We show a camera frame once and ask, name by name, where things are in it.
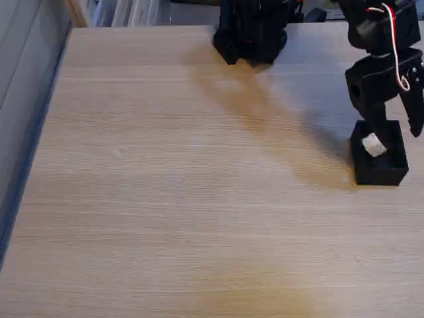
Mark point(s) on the white block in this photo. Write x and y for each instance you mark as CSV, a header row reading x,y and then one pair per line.
x,y
373,145

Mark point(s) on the black open box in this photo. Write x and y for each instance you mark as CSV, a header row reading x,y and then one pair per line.
x,y
381,175

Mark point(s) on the white paper label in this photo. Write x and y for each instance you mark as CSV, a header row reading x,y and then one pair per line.
x,y
334,14

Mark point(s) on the black rounded object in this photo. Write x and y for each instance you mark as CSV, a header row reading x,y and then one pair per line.
x,y
315,15

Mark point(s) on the light wooden slat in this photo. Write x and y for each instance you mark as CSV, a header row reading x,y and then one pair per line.
x,y
77,13

